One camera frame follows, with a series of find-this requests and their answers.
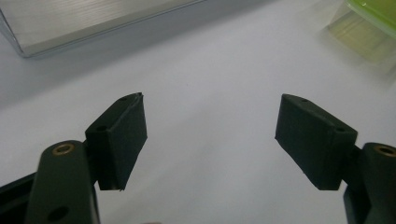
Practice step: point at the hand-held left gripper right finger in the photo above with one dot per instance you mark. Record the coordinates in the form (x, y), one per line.
(314, 143)

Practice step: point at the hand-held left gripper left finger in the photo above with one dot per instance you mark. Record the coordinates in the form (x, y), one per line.
(121, 143)

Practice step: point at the clear container green lid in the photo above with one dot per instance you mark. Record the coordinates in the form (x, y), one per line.
(367, 28)

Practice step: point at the clear plastic box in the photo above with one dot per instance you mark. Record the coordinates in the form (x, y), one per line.
(81, 21)

